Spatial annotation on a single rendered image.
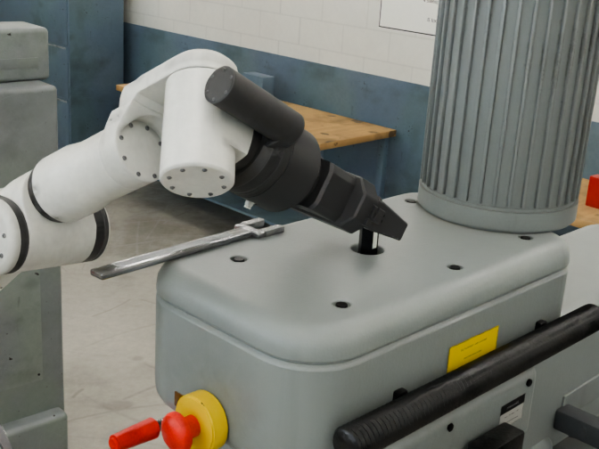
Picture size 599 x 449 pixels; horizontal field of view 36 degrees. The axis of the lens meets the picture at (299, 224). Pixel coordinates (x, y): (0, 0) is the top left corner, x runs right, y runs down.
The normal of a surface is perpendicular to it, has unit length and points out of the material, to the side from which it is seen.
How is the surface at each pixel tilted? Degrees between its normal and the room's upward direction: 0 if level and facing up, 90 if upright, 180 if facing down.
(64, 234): 85
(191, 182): 136
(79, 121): 90
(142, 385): 0
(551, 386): 90
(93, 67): 90
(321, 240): 0
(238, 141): 62
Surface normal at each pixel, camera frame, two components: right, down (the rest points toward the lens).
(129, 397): 0.06, -0.95
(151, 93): 0.00, 0.91
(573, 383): 0.71, 0.27
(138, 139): 0.75, -0.28
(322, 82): -0.70, 0.18
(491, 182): -0.33, 0.28
